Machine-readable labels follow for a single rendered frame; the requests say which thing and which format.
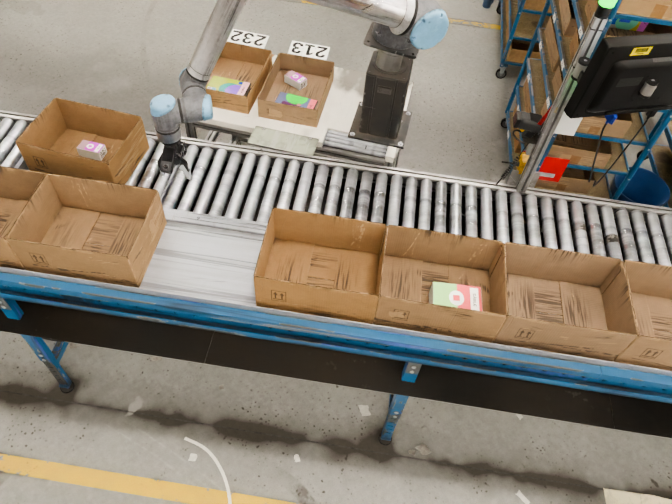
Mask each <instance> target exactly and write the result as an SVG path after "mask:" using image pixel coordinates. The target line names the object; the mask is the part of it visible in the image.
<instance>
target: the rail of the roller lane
mask: <svg viewBox="0 0 672 504"><path fill-rule="evenodd" d="M5 117H8V118H10V119H12V120H13V121H14V122H15V123H16V122H17V121H18V120H20V119H21V120H24V121H26V122H27V123H28V124H29V125H30V124H31V122H32V121H33V120H34V119H35V118H36V117H37V115H31V114H24V113H17V112H10V111H3V110H0V120H1V121H2V120H3V119H4V118H5ZM145 132H146V136H147V138H151V139H153V140H154V141H155V142H156V146H155V148H154V150H153V151H155V150H156V148H157V146H158V144H159V142H160V141H159V140H158V138H157V135H156V133H154V132H147V131H145ZM180 140H181V141H182V142H185V144H186V149H187V148H188V146H189V145H196V146H197V147H198V148H199V152H198V155H197V157H199V156H200V154H201V151H202V149H203V148H204V147H210V148H211V149H212V150H213V155H212V158H211V159H213V160H214V157H215V155H216V152H217V150H218V149H224V150H226V151H227V153H228V156H227V159H226V161H227V162H228V161H229V158H230V155H231V153H232V152H233V151H238V152H240V153H241V154H242V159H241V162H240V163H241V164H243V162H244V159H245V156H246V154H248V153H253V154H254V155H256V157H257V160H256V163H255V166H258V163H259V160H260V157H261V156H263V155H267V156H269V157H270V158H271V163H270V167H269V168H272V167H273V164H274V161H275V159H276V158H278V157H281V158H283V159H284V160H285V162H286V164H285V167H284V170H287V168H288V165H289V162H290V161H291V160H293V159H295V160H298V161H299V162H300V168H299V172H302V169H303V165H304V163H305V162H312V163H313V164H314V165H315V168H314V173H313V174H315V175H316V174H317V170H318V166H319V165H320V164H326V165H328V166H329V173H328V176H329V177H331V176H332V171H333V168H334V167H335V166H341V167H342V168H343V169H344V174H343V179H346V177H347V171H348V170H349V169H350V168H355V169H357V170H358V172H359V174H358V180H357V181H361V177H362V173H363V171H365V170H369V171H371V172H372V173H373V181H372V183H376V177H377V174H378V173H381V172H383V173H386V174H387V175H388V182H387V185H390V186H391V178H392V176H393V175H400V176H402V178H403V182H402V187H404V188H405V187H406V179H407V178H408V177H415V178H416V179H417V190H420V187H421V181H422V180H424V179H429V180H431V181H432V192H435V186H436V183H437V182H439V181H444V182H446V184H447V194H450V187H451V185H452V184H454V183H458V184H460V185H461V186H462V196H465V189H466V187H467V186H470V185H472V186H475V187H476V188H477V198H478V199H480V191H481V189H483V188H490V189H491V191H492V201H495V193H496V191H498V190H504V191H506V193H507V203H510V195H511V194H512V193H513V192H517V191H516V188H517V187H516V185H510V184H503V183H498V184H497V185H496V182H489V181H483V180H476V179H469V178H462V177H455V176H448V175H441V174H435V173H428V172H415V171H411V170H407V169H400V168H394V167H387V166H380V165H373V164H366V163H359V162H352V161H346V160H339V159H332V158H325V157H318V156H312V157H311V156H307V155H302V154H297V153H291V152H284V151H277V150H270V149H263V148H257V147H250V146H243V145H236V144H229V143H222V142H212V141H208V140H202V139H195V138H188V137H181V138H180ZM519 193H520V194H521V195H522V205H525V197H526V196H527V195H529V194H533V195H535V196H536V197H537V206H538V207H540V199H541V198H542V197H545V196H547V197H550V198H551V199H552V206H553V210H555V204H554V203H555V201H556V200H558V199H565V200H566V201H567V207H568V212H570V203H571V202H573V201H580V202H581V203H582V208H583V214H585V209H584V208H585V206H586V205H587V204H589V203H594V204H596V205H597V209H598V214H599V216H600V208H601V207H602V206H605V205H609V206H611V207H612V210H613V215H614V219H616V217H615V210H616V209H618V208H626V209H627V211H628V216H629V220H630V221H631V219H630V213H631V212H632V211H633V210H641V211H642V213H643V217H644V221H645V215H646V214H647V213H649V212H655V213H657V214H658V218H659V221H660V217H661V216H663V215H666V214H670V215H672V208H667V207H661V206H654V205H647V204H640V203H633V202H626V201H620V200H613V199H606V198H599V197H592V196H585V195H578V194H572V193H565V192H558V191H551V190H544V189H537V188H531V187H528V188H527V190H526V192H525V193H524V192H522V190H521V191H520V192H519ZM645 223H646V221H645Z"/></svg>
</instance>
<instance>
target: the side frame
mask: <svg viewBox="0 0 672 504"><path fill-rule="evenodd" d="M6 286H7V287H6ZM25 289H26V290H25ZM0 298H5V299H11V300H18V301H24V302H30V303H37V304H43V305H49V306H56V307H62V308H68V309H75V310H81V311H87V312H94V313H100V314H106V315H113V316H119V317H125V318H132V319H138V320H144V321H151V322H157V323H163V324H170V325H176V326H182V327H189V328H195V329H201V330H208V331H214V332H220V333H227V334H233V335H239V336H246V337H252V338H258V339H265V340H271V341H277V342H284V343H290V344H296V345H303V346H309V347H315V348H322V349H328V350H334V351H341V352H347V353H353V354H360V355H366V356H372V357H379V358H385V359H391V360H398V361H404V362H410V363H417V364H423V365H429V366H436V367H442V368H448V369H455V370H461V371H467V372H474V373H480V374H486V375H493V376H499V377H505V378H512V379H518V380H524V381H531V382H537V383H543V384H550V385H556V386H562V387H569V388H575V389H581V390H588V391H594V392H600V393H607V394H613V395H619V396H626V397H632V398H638V399H645V400H651V401H657V402H664V403H670V404H672V376H666V375H660V374H653V373H647V372H640V371H634V370H628V369H621V368H615V367H608V366H602V365H596V364H589V363H583V362H576V361H570V360H564V359H557V358H551V357H544V356H538V355H532V354H525V353H519V352H512V351H506V350H500V349H493V348H487V347H480V346H474V345H468V344H461V343H455V342H448V341H442V340H436V339H429V338H423V337H416V336H410V335H403V334H397V333H391V332H384V331H378V330H371V329H365V328H359V327H352V326H346V325H339V324H333V323H327V322H320V321H314V320H307V319H301V318H295V317H288V316H282V315H275V314H269V313H263V312H256V311H250V310H243V309H237V308H231V307H224V306H218V305H211V304H205V303H199V302H192V301H186V300H179V299H173V298H167V297H160V296H154V295H147V294H141V293H135V292H128V291H122V290H115V289H109V288H103V287H96V286H90V285H83V284H77V283H71V282H64V281H58V280H51V279H45V278H39V277H32V276H26V275H19V274H13V273H6V272H0ZM98 300H99V301H98ZM117 303H118V304H117ZM136 306H137V307H136ZM155 309H156V310H155ZM174 312H175V313H174ZM193 315H194V316H193ZM212 318H213V319H212ZM231 321H232V322H231ZM250 324H251V325H250ZM269 327H270V328H269ZM288 330H290V331H288ZM308 333H309V334H308ZM327 336H328V337H327ZM346 339H347V340H346ZM365 342H366V343H365ZM464 358H465V359H464ZM484 361H485V362H484ZM503 364H505V365H503ZM523 367H525V368H523ZM542 370H544V371H542ZM562 373H563V374H562ZM582 376H583V377H582ZM643 386H644V387H643ZM662 389H665V390H662Z"/></svg>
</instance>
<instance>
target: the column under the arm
mask: <svg viewBox="0 0 672 504"><path fill-rule="evenodd" d="M377 54H378V51H374V52H373V54H372V57H371V60H370V63H369V66H368V68H367V71H366V77H365V85H364V93H363V101H362V102H359V104H358V107H357V110H356V113H355V116H354V119H353V122H352V125H351V128H350V131H349V134H348V138H353V139H358V140H362V141H367V142H372V143H377V144H382V145H386V146H391V147H396V148H401V149H404V145H405V141H406V137H407V133H408V128H409V124H410V120H411V116H412V112H409V111H404V106H405V101H406V96H407V91H408V86H409V81H410V76H411V71H412V66H413V59H411V58H407V57H404V56H403V59H402V63H401V66H400V69H399V70H398V71H395V72H387V71H384V70H381V69H380V68H378V67H377V65H376V59H377Z"/></svg>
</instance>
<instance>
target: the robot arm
mask: <svg viewBox="0 0 672 504"><path fill-rule="evenodd" d="M246 1H247V0H217V2H216V5H215V7H214V9H213V11H212V14H211V16H210V18H209V20H208V23H207V25H206V27H205V29H204V31H203V34H202V36H201V38H200V40H199V43H198V45H197V47H196V49H195V52H194V54H193V56H192V58H191V60H190V63H189V64H188V66H187V67H186V68H184V69H183V70H182V71H181V73H180V75H179V85H180V87H181V92H182V97H183V98H176V99H175V98H174V97H173V96H171V95H169V94H161V95H158V96H156V97H154V98H153V99H152V100H151V102H150V109H151V110H150V112H151V115H152V118H153V122H154V126H155V131H156V135H157V138H158V140H159V141H160V142H161V143H162V144H163V145H164V148H163V153H162V154H161V156H160V157H159V159H158V166H159V170H160V172H161V174H162V176H164V174H165V173H167V174H172V173H173V168H174V165H179V164H180V167H179V169H180V170H181V171H183V172H184V175H185V176H186V177H187V179H188V180H191V179H192V175H191V168H192V164H191V162H188V163H187V161H186V160H185V159H183V158H182V156H183V151H184V155H186V153H187V149H186V144H185V142H182V141H181V140H180V138H181V135H182V134H181V129H180V124H182V123H190V122H197V121H206V120H210V119H212V118H213V107H212V100H211V95H209V94H207V93H206V89H205V87H206V85H207V83H208V81H209V78H210V75H211V73H212V71H213V69H214V67H215V65H216V63H217V61H218V58H219V56H220V54H221V52H222V50H223V48H224V46H225V44H226V42H227V40H228V38H229V36H230V34H231V32H232V30H233V28H234V25H235V23H236V21H237V19H238V17H239V15H240V13H241V11H242V9H243V7H244V5H245V3H246ZM304 1H308V2H311V3H314V4H317V5H321V6H324V7H327V8H331V9H334V10H337V11H340V12H344V13H347V14H350V15H354V16H357V17H360V18H363V19H367V20H370V21H373V22H375V23H374V25H373V29H372V35H373V37H374V38H375V40H376V41H378V42H379V43H380V44H382V45H384V46H386V47H389V48H392V49H398V50H404V49H410V48H412V47H416V48H417V49H421V50H425V49H429V48H432V47H434V46H435V45H437V43H438V42H440V41H441V40H442V39H443V38H444V36H445V35H446V33H447V30H448V26H449V20H448V18H447V16H446V13H445V11H444V10H443V9H442V7H441V6H440V4H439V3H438V2H437V0H304ZM182 143H183V145H181V144H182ZM184 147H185V150H184Z"/></svg>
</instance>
